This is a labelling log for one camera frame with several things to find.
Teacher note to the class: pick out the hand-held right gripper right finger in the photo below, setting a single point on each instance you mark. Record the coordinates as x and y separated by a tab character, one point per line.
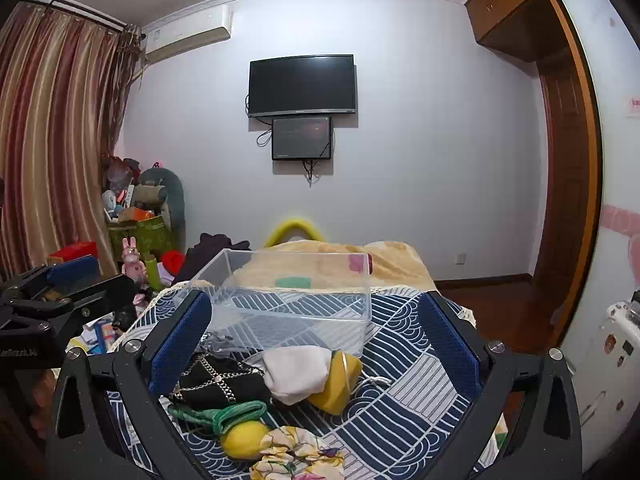
450	347

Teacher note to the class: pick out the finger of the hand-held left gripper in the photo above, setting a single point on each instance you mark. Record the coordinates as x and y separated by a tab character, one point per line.
75	267
100	297

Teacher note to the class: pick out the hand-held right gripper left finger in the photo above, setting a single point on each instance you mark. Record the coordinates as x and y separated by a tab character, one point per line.
179	345

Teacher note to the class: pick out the yellow soft pouch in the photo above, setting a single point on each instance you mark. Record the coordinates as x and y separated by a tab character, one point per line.
341	385

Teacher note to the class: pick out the red box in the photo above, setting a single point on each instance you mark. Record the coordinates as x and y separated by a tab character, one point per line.
72	251

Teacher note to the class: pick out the pink rabbit toy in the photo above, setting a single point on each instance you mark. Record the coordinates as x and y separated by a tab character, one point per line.
132	260

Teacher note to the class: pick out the green bottle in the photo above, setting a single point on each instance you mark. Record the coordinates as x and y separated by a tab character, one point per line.
152	272

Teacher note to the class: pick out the navy wave pattern blanket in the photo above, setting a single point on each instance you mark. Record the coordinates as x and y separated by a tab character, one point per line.
400	385

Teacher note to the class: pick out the green cardboard box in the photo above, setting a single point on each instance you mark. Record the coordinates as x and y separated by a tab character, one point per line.
145	237

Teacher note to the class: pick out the red cloth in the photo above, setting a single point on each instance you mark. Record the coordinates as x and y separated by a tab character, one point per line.
174	261

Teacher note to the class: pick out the dark clothing pile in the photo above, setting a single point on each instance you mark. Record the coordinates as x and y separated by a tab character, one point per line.
210	255

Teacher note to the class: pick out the yellow fleece blanket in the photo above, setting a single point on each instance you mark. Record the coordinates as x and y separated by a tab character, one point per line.
395	265

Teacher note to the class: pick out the yellow lemon plush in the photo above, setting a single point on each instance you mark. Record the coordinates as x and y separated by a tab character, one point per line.
245	441

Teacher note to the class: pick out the white cloth pouch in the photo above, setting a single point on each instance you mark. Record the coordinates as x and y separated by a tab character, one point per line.
295	375

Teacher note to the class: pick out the grey green plush toy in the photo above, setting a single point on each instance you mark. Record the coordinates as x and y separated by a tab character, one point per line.
172	195

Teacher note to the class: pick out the clear plastic storage box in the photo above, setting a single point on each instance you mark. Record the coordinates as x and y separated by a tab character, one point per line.
300	310

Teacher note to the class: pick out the striped brown curtain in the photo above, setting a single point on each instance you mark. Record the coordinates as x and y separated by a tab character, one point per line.
55	135

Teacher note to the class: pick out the floral fabric scrunchie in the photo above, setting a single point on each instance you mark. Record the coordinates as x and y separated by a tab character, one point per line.
290	447

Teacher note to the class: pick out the white appliance with stickers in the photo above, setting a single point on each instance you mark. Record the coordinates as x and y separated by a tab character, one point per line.
610	360

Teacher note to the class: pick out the yellow foam hoop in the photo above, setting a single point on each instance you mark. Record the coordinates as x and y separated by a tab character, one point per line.
292	221

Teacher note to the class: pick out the white air conditioner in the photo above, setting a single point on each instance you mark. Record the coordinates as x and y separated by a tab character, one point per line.
187	35

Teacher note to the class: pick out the wooden overhead cabinet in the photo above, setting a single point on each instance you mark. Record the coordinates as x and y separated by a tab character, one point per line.
515	10

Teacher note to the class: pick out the wooden door frame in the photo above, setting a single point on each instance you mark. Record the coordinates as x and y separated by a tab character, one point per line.
565	185

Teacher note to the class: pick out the small black wall monitor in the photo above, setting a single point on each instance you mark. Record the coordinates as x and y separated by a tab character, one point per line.
301	138

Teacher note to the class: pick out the black wall television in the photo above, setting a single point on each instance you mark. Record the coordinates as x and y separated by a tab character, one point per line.
302	85

